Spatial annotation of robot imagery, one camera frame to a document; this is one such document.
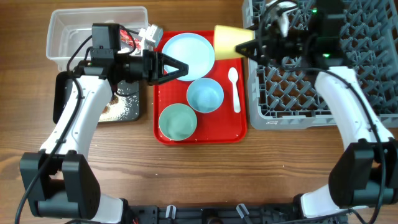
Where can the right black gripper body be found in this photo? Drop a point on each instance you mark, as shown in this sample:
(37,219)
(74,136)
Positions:
(290,46)

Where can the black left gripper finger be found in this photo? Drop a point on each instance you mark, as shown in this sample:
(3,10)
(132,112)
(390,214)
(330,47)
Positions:
(166,60)
(165,77)

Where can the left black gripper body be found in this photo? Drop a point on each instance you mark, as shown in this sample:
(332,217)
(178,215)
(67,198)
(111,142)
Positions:
(138,66)

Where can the light blue plate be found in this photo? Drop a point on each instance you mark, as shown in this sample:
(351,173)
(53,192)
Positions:
(194,50)

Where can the yellow plastic cup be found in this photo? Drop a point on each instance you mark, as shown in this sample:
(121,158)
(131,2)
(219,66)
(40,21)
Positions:
(226,39)

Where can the white plastic spoon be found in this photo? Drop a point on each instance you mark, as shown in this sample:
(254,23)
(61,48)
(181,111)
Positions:
(233,77)

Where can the brown food scrap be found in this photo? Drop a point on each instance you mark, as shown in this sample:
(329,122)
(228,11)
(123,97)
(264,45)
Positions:
(114,100)

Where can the light blue bowl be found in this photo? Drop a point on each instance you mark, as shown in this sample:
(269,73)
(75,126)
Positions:
(205,95)

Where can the red snack wrapper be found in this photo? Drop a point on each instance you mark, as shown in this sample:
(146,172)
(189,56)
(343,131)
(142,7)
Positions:
(130,41)

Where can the white rice pile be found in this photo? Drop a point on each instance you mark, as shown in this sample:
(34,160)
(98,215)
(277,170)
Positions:
(127,109)

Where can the mint green bowl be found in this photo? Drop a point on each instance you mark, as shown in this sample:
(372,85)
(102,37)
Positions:
(177,122)

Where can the orange carrot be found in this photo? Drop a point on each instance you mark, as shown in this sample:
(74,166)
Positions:
(106,109)

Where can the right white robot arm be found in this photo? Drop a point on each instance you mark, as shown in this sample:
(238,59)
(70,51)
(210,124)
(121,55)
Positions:
(352,183)

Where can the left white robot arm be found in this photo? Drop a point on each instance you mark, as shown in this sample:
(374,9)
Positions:
(58,179)

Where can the grey dishwasher rack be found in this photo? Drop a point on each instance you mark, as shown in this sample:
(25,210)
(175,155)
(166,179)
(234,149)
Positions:
(280,100)

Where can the black tray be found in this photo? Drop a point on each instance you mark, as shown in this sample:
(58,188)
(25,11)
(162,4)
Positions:
(63,87)

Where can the clear plastic bin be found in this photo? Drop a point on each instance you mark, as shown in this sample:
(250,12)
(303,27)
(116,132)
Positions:
(68,28)

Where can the red serving tray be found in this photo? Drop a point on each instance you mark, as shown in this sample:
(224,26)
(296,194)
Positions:
(221,126)

